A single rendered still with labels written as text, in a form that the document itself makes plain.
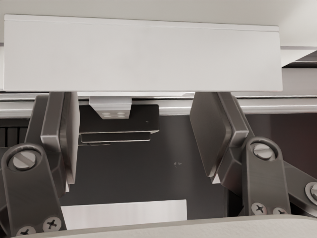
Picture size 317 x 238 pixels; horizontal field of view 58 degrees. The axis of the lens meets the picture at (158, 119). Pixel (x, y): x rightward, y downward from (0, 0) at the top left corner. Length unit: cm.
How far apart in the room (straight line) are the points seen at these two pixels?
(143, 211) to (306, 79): 40
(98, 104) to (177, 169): 50
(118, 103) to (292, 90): 35
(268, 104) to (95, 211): 36
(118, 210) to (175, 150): 52
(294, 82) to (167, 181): 38
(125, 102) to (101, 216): 9
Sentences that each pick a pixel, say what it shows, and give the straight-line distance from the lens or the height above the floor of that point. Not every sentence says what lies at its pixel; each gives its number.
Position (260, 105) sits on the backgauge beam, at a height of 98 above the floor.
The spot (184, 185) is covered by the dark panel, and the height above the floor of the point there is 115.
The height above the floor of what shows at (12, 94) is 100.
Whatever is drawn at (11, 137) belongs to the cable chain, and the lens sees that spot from 62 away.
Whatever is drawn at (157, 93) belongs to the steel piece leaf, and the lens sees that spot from 21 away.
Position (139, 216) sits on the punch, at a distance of 22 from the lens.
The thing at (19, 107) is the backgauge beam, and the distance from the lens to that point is 47.
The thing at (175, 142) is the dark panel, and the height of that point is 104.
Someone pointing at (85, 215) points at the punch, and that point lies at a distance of 22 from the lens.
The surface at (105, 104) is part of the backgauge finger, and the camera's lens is 24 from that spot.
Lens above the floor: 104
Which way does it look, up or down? 5 degrees down
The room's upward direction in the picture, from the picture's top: 178 degrees clockwise
